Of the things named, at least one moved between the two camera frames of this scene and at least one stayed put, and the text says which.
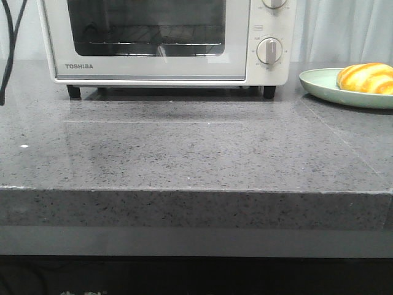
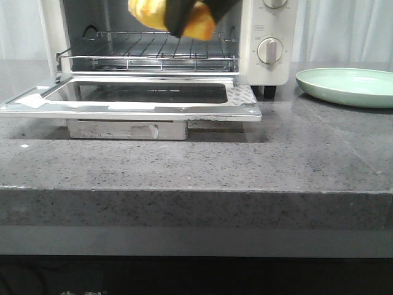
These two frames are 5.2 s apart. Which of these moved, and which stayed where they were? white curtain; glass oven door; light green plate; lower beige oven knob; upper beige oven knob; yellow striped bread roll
Moved: glass oven door; yellow striped bread roll
Stayed: white curtain; lower beige oven knob; light green plate; upper beige oven knob
